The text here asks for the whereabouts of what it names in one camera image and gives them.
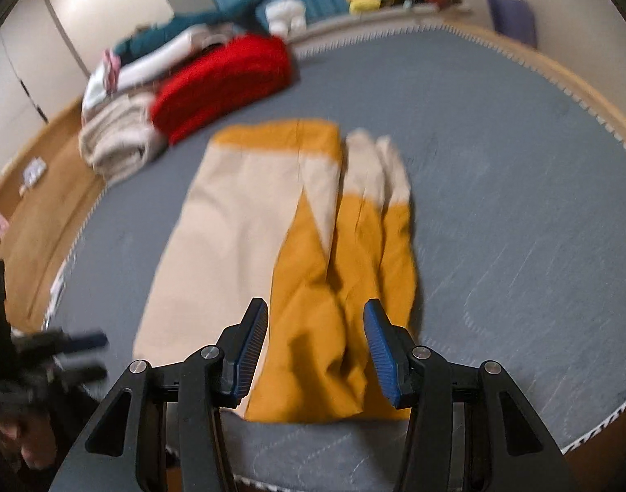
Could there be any wooden bed frame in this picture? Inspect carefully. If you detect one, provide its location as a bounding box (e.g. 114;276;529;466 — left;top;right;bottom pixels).
0;14;626;332

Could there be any cream folded blanket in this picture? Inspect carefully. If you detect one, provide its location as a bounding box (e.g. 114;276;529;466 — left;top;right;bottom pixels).
78;92;167;185

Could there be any teal shark plush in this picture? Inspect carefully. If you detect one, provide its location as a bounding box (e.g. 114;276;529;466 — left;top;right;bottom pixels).
112;0;276;62

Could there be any beige and orange jacket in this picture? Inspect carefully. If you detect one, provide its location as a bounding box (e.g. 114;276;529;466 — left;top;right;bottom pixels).
133;119;419;423

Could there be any person's left hand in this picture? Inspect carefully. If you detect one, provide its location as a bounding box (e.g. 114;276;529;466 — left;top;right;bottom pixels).
0;411;57;470

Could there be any white mushroom plush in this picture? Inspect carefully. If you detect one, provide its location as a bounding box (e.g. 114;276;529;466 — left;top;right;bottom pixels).
265;0;307;39

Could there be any red folded blanket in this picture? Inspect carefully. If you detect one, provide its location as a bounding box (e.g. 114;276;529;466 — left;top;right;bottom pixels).
149;34;294;146

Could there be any white folded clothes stack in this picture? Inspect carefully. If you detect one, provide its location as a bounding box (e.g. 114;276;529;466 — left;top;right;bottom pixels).
82;22;236;122

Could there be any white tissue pack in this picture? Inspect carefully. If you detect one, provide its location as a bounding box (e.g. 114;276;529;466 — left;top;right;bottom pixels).
23;157;47;189

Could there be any purple bag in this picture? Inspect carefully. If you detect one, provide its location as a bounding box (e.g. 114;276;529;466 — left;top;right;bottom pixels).
486;0;539;49

